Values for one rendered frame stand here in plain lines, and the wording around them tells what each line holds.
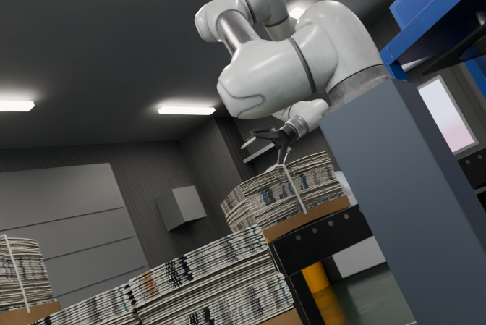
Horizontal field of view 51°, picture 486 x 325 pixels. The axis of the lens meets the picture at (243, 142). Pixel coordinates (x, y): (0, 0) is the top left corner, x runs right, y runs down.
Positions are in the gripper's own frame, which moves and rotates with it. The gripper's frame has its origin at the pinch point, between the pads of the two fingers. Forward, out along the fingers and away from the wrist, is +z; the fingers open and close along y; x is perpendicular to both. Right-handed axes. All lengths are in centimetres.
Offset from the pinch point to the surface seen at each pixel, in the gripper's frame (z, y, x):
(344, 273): -229, 167, 500
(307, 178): -4.8, 18.5, -14.6
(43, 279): 86, -6, -34
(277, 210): 12.9, 20.2, -15.0
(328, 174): -12.6, 22.5, -14.6
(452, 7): -122, 1, -14
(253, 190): 15.1, 9.6, -14.6
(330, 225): 6.5, 34.9, -26.5
